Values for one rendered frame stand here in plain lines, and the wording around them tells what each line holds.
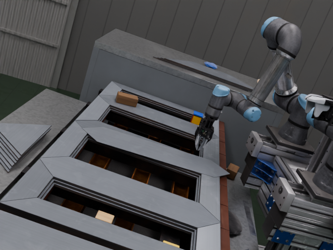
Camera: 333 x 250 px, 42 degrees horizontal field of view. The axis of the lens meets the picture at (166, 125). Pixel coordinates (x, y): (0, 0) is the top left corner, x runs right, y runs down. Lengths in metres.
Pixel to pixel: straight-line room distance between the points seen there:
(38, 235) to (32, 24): 3.55
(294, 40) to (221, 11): 2.68
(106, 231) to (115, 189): 0.27
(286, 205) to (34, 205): 1.00
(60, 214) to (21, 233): 0.17
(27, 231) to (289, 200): 1.04
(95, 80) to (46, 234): 1.70
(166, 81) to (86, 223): 1.55
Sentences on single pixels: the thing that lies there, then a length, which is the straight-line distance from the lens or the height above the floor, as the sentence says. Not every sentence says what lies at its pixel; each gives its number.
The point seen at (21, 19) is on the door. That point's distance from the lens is 4.73.
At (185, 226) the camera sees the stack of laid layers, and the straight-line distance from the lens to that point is 1.63.
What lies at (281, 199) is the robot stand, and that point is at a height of 0.94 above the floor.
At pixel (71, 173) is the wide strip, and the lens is 1.68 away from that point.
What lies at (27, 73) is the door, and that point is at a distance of 4.85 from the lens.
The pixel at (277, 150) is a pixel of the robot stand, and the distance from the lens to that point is 2.32.
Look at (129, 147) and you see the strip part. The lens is 2.01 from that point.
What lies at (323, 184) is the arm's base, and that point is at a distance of 1.91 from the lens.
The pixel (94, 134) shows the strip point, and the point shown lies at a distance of 2.03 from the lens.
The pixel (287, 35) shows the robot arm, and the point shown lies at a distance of 2.08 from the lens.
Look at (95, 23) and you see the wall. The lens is 4.66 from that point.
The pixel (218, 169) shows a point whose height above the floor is 0.84.
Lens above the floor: 1.70
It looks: 21 degrees down
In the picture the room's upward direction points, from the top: 20 degrees clockwise
